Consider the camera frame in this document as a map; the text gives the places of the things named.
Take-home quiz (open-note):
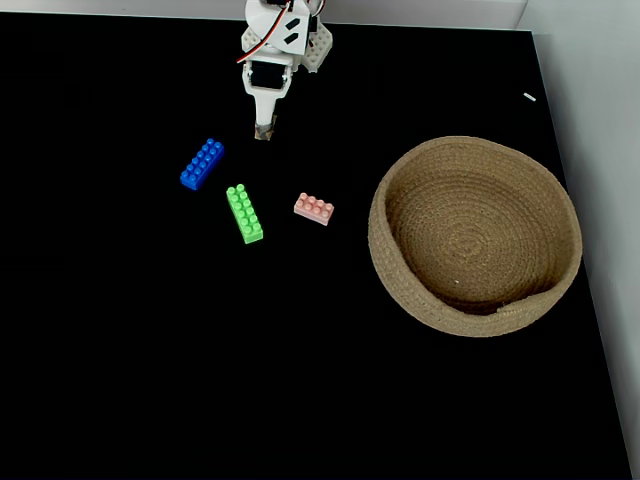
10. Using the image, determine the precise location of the blue lego block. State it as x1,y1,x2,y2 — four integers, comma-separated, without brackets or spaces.
179,137,226,192

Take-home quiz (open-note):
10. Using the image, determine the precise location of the pink lego block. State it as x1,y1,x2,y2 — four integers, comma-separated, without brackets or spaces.
293,192,335,227

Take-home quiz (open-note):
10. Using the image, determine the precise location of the green lego block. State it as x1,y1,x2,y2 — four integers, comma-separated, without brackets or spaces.
225,183,265,245

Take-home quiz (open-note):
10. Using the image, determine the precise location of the red black white servo cable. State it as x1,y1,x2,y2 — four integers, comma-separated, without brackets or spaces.
235,0,301,65

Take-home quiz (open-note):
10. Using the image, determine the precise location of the round woven rope basket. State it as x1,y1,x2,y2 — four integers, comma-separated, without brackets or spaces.
367,135,584,339

